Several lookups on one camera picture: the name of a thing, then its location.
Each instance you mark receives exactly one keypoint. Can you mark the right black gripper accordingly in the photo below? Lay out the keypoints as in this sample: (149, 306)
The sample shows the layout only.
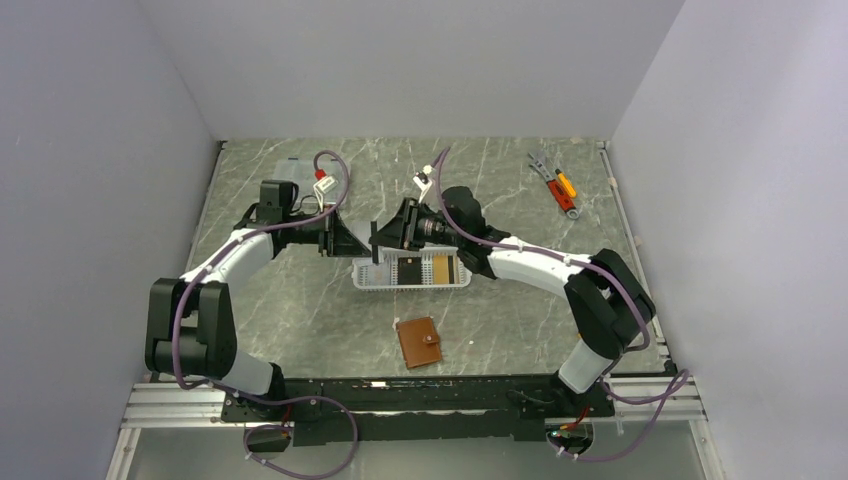
(401, 231)

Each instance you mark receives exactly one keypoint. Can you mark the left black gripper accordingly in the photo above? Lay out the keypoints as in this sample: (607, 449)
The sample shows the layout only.
(339, 242)

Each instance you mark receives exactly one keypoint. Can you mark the white plastic basket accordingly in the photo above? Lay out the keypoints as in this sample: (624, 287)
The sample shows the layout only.
(390, 256)

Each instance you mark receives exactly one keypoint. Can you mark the gold credit card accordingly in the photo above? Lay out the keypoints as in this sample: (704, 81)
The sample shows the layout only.
(444, 270)

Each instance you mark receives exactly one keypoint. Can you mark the white striped card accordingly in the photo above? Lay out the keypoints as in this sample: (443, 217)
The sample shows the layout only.
(379, 275)

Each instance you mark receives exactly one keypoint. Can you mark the brown leather card holder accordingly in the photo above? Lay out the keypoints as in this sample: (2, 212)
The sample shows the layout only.
(419, 342)

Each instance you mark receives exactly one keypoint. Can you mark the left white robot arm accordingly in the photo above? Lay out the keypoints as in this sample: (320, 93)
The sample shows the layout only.
(191, 328)

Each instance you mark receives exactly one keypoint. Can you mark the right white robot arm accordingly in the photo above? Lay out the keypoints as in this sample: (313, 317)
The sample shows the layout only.
(609, 305)

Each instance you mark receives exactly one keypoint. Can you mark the clear plastic organizer box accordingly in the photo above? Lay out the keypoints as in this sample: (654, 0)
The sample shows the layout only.
(300, 170)

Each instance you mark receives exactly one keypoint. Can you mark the red adjustable wrench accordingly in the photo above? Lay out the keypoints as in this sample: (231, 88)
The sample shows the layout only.
(564, 201)

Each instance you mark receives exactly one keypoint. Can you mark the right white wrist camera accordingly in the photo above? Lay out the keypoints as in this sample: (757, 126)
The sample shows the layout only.
(423, 179)

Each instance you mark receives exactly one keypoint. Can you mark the yellow handled screwdriver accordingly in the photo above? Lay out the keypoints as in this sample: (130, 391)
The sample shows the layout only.
(566, 184)

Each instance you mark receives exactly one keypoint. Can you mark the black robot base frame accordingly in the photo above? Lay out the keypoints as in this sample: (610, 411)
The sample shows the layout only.
(519, 407)

